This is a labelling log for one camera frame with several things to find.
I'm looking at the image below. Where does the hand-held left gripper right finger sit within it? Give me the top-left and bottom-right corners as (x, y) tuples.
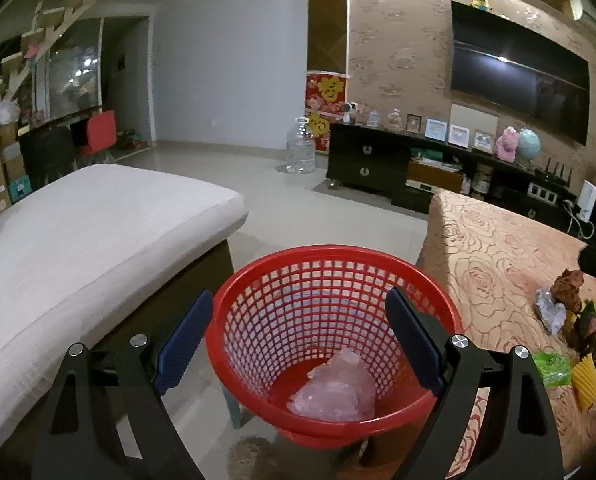
(384, 286), (565, 480)

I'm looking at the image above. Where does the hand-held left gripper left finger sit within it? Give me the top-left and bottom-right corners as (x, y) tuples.
(32, 288), (215, 480)

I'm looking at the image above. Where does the red plastic mesh basket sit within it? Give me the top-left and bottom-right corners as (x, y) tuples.
(212, 245), (465, 451)

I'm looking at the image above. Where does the cartoon printed plastic bag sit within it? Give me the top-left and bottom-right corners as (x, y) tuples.
(534, 287), (569, 336)

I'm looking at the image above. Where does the brown wrapper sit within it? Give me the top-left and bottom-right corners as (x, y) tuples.
(550, 268), (585, 313)

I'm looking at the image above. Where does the crumpled clear plastic wrap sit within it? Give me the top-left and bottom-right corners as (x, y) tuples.
(288, 349), (376, 423)

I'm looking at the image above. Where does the white cushioned sofa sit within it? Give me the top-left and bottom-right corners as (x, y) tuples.
(0, 162), (251, 461)

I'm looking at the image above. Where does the green crumpled wrapper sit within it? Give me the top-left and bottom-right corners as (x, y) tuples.
(532, 351), (571, 387)

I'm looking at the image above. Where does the yellow pleated paper liner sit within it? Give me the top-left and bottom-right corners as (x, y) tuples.
(570, 355), (596, 410)

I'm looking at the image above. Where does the green flat box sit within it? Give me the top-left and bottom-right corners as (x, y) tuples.
(410, 147), (461, 168)

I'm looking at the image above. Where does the black television cabinet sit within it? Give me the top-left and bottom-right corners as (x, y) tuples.
(328, 122), (596, 251)

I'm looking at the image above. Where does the white power strip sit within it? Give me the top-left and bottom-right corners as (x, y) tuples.
(528, 182), (561, 206)

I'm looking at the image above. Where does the black router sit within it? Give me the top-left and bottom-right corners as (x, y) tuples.
(534, 157), (574, 191)

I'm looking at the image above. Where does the pink plush toy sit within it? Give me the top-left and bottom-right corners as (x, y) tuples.
(494, 126), (520, 162)

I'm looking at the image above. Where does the clear water bottle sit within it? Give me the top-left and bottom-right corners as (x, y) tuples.
(285, 116), (317, 175)

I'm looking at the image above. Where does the white upright device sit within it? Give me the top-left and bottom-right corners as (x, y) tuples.
(578, 180), (596, 223)

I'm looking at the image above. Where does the pale blue globe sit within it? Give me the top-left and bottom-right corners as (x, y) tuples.
(516, 128), (542, 168)

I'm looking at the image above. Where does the red chair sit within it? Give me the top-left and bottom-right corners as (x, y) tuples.
(80, 109), (117, 158)

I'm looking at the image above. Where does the black chair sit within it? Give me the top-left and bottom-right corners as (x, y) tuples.
(18, 126), (76, 191)

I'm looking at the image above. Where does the glass sliding door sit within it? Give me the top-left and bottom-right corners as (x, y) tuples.
(45, 17), (103, 111)

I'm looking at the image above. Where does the wooden staircase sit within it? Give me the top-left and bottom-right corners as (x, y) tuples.
(0, 0), (98, 106)

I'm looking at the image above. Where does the blue picture frame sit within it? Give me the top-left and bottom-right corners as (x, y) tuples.
(424, 118), (449, 142)

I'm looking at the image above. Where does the red festive wall poster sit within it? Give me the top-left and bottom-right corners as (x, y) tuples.
(305, 72), (347, 153)

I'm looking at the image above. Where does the black wall television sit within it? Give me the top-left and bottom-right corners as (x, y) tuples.
(450, 0), (591, 147)

